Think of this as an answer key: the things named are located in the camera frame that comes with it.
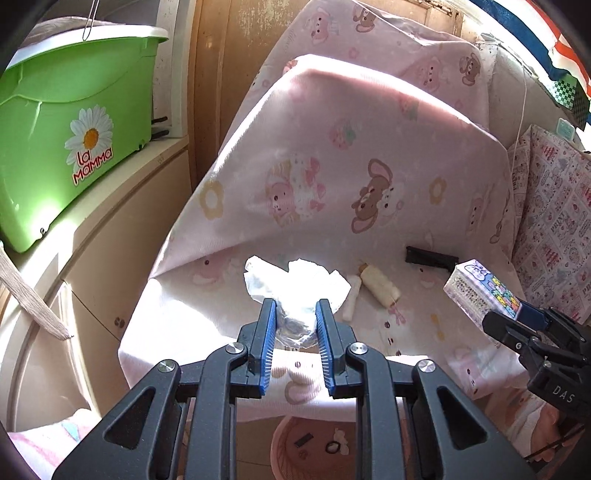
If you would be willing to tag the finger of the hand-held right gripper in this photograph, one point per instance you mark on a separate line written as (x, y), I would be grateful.
(505, 332)
(531, 316)

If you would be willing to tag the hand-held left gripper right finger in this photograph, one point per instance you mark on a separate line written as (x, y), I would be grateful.
(325, 346)

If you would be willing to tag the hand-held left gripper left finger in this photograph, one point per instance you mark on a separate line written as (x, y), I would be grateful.
(267, 346)

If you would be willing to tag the printed tissue packet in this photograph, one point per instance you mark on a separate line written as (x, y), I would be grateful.
(475, 288)

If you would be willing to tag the white tissue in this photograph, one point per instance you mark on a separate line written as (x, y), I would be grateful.
(300, 281)

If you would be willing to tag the black coffee sachet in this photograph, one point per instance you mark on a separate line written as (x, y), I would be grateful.
(429, 255)

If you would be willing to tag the pink plastic basket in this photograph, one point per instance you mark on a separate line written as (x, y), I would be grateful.
(286, 457)

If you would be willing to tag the small white paper roll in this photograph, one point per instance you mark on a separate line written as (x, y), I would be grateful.
(353, 297)

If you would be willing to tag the cream thread spool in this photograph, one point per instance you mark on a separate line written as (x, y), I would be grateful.
(381, 284)

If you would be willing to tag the small black piece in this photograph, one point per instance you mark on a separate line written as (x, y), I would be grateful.
(303, 440)

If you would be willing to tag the white pink printed cloth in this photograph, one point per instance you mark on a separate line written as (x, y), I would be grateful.
(554, 207)

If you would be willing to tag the white shelf cabinet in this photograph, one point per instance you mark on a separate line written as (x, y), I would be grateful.
(92, 277)

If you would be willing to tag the light green tag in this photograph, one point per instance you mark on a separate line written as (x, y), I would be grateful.
(565, 128)

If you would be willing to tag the pink bear print chair cover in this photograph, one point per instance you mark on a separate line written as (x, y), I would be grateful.
(369, 138)
(406, 32)

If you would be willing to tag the green black checkered cloth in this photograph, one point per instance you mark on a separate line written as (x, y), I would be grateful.
(570, 99)

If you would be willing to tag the worn wooden door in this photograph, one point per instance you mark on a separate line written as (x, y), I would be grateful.
(221, 92)

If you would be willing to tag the green plastic storage box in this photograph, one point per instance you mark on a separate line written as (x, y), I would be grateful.
(55, 184)

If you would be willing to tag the striped flag cloth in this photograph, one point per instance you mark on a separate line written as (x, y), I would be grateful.
(554, 41)

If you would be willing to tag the grey brown cloth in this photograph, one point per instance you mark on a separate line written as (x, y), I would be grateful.
(60, 27)

